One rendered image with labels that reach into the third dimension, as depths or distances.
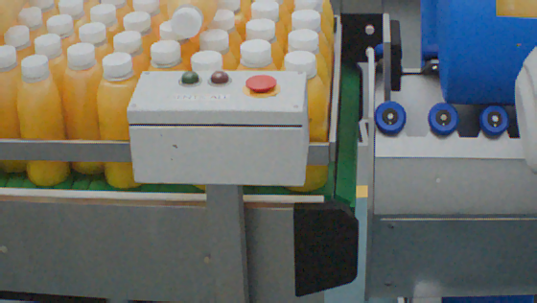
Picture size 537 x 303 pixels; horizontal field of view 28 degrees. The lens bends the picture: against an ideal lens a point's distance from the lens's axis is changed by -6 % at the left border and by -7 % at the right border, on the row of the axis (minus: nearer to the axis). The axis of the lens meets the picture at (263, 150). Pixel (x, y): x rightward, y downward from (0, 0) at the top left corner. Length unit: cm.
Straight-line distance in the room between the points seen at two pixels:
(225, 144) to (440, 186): 38
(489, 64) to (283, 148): 33
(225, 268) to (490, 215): 40
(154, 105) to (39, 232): 34
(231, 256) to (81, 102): 29
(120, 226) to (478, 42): 54
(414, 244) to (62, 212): 51
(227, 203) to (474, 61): 37
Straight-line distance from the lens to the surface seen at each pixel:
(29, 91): 149
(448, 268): 169
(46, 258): 158
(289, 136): 128
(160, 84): 134
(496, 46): 145
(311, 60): 142
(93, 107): 151
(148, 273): 156
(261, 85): 130
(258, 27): 152
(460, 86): 149
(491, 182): 157
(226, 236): 140
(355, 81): 179
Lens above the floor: 170
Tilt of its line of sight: 30 degrees down
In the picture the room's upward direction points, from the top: 2 degrees counter-clockwise
